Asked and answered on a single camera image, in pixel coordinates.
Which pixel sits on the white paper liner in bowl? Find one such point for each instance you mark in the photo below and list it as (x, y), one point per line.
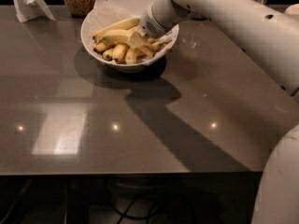
(105, 13)

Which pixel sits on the white paper stand left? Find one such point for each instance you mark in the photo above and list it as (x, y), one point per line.
(30, 9)

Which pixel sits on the large front yellow banana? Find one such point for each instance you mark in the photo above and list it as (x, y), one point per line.
(115, 36)

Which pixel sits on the small yellow banana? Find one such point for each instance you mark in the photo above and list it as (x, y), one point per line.
(107, 54)
(119, 52)

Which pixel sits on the small yellow banana centre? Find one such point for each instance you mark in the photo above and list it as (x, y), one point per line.
(119, 52)

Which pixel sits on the small yellow banana bottom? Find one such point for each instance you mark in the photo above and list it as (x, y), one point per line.
(107, 54)

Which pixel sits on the white ceramic bowl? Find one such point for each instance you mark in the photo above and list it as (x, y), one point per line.
(131, 8)

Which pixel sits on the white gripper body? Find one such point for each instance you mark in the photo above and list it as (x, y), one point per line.
(149, 22)

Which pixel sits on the small left spotted banana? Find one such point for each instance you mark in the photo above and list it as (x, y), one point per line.
(103, 46)

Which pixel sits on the table pedestal base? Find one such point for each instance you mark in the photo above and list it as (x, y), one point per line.
(160, 204)

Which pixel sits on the long top yellow banana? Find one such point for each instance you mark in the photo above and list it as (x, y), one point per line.
(123, 24)

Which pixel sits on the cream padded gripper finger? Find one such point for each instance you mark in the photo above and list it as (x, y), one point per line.
(135, 40)

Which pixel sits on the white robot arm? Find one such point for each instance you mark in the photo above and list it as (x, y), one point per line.
(271, 39)

